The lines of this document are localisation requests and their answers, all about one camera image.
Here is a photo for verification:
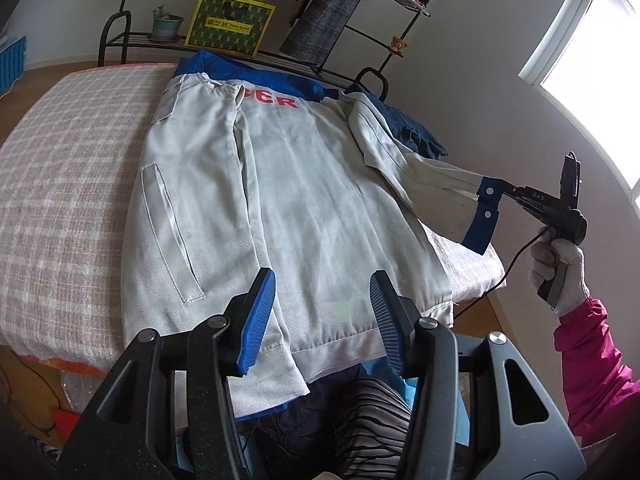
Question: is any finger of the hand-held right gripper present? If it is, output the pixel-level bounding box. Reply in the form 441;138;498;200
500;179;561;218

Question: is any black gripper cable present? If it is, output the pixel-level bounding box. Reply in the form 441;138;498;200
452;227;553;320

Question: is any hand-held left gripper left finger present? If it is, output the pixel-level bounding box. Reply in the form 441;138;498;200
57;268;277;480

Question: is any white and blue jacket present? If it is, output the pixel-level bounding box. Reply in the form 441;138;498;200
120;50;501;421

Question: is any grey plaid coat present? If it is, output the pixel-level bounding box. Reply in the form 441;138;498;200
279;0;386;66

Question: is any dark navy cloth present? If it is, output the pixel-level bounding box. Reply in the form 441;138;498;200
250;362;381;480

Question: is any black metal clothes rack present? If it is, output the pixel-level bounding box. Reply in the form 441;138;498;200
97;0;463;101

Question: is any small potted plant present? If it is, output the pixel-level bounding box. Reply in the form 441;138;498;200
150;4;185;42

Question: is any yellow and green box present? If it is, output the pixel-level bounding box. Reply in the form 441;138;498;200
185;0;277;57

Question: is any light blue cloth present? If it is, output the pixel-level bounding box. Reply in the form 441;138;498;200
362;357;471;433

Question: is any window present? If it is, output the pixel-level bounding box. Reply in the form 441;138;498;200
517;0;640;201

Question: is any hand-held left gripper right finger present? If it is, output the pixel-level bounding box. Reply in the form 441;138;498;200
368;270;586;480

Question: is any person's right hand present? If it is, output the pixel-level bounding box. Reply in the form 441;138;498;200
529;237;592;318

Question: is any blue slatted crate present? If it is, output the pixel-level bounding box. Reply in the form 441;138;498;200
0;35;27;98

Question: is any pink plaid blanket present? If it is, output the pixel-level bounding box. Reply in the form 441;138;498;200
0;62;506;366

